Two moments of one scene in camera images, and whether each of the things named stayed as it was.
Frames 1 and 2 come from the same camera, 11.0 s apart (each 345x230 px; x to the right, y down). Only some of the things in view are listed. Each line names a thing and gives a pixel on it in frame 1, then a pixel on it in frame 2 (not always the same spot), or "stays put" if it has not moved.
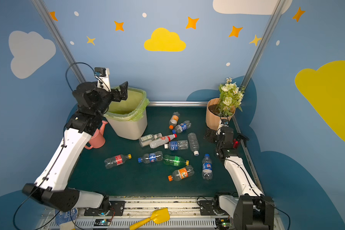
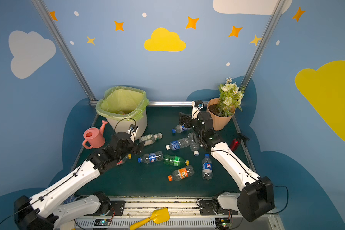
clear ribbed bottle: (193, 143) stays put
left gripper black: (116, 93) to (133, 146)
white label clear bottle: (144, 141) stays put
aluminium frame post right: (276, 14) stays put
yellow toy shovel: (159, 215) stays put
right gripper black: (218, 135) to (188, 120)
